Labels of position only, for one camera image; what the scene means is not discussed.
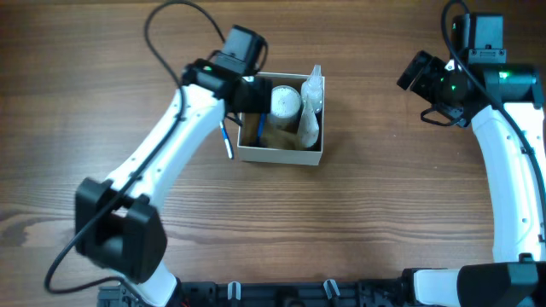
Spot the cotton swab tub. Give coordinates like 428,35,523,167
268,85,301,129

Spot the blue disposable razor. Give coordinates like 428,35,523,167
249,113,267,148

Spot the black right cable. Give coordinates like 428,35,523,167
439,0,546,240

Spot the black left cable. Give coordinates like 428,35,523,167
44,0,227,295

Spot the clear spray bottle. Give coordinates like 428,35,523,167
301,65,323,114

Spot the white floral tube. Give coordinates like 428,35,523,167
297,102,320,149

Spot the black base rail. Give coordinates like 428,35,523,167
96,279,427,307

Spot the black cable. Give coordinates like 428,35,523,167
44,0,227,295
439,0,546,240

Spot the blue white toothbrush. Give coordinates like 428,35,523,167
219,121,234,159

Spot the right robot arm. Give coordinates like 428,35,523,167
398,12,545,306

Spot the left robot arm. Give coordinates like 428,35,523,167
75,26,272,306

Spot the beige cardboard box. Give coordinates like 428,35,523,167
235,71,326,167

